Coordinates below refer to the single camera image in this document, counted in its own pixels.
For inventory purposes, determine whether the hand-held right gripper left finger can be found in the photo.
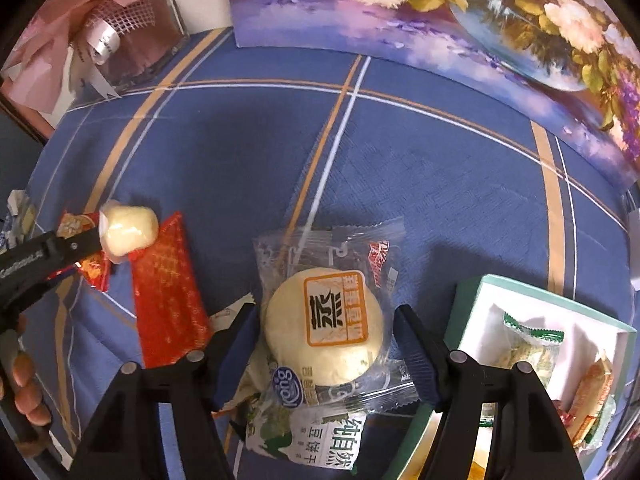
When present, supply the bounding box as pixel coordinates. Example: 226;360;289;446
70;302;261;480

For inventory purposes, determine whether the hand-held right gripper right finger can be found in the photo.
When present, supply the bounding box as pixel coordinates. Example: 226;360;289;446
392;304;586;480

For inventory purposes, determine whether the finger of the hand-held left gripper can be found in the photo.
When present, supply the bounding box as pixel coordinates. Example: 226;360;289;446
45;225;106;273

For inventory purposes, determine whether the red cartoon snack packet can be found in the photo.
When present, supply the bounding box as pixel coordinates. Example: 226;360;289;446
57;210;113;293

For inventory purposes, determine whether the small cream candy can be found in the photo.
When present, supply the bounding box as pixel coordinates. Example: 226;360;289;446
97;199;160;265

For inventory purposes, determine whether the red patterned snack packet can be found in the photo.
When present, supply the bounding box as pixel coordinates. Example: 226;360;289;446
127;211;213;368

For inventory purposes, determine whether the steamed bun clear packet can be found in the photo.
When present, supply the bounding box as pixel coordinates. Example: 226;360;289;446
251;217;421;413

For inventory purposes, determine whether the green white tofu packet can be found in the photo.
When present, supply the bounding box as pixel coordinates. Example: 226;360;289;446
245;390;368;476

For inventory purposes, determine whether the teal cardboard box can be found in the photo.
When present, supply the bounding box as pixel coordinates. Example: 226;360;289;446
385;274;638;480

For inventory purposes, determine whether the orange red snack packet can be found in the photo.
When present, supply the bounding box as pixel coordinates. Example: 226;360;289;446
565;350;616;448

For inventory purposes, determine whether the person's left hand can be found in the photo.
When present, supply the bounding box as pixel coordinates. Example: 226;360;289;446
0;347;53;428

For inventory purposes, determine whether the crumpled blue white wrapper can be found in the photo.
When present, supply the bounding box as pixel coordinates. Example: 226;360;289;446
0;189;36;251

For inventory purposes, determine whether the dark cabinet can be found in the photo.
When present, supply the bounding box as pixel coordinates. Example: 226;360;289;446
0;105;48;196

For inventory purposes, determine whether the pink flower bouquet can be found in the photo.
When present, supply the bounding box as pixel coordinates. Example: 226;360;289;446
0;0;191;128

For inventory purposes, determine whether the flower painting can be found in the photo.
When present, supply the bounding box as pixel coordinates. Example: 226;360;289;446
223;0;640;191

